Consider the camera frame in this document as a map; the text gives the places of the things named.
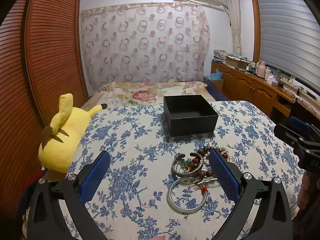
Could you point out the pink kettle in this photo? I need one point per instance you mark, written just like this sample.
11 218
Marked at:
261 70

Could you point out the white lace curtain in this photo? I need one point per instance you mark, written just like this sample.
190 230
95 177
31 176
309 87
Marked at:
233 17

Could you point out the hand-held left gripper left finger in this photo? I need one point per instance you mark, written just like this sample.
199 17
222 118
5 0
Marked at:
96 175

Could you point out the pile of papers and boxes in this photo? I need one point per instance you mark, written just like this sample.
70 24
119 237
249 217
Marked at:
232 58

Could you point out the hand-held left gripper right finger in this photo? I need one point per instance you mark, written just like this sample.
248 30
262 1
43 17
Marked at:
222 172

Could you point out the yellow plush toy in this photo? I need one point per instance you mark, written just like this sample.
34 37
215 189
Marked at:
65 135

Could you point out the wooden side cabinet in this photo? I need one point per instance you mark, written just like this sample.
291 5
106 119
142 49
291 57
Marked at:
250 85

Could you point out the pink floral quilt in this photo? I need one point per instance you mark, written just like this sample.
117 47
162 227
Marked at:
140 95

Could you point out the blue floral bedspread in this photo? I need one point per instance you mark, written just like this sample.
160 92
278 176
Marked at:
140 160

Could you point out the black jewelry box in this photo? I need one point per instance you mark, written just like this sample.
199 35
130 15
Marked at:
192 125

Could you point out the pink tissue pack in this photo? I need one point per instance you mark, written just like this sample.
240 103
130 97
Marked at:
271 80

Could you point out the person's right forearm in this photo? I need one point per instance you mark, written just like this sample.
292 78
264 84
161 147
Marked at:
306 190

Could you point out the large silver bangle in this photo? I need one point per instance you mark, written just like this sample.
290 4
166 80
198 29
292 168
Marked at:
170 195

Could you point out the blue tissue box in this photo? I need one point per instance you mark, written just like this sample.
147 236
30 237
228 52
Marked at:
216 81

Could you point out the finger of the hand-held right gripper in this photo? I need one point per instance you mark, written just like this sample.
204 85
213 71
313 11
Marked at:
285 132
298 124

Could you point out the wooden louvered wardrobe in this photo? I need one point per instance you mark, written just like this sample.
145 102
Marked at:
45 60

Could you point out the grey window blind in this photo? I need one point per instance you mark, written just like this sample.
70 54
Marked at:
287 35

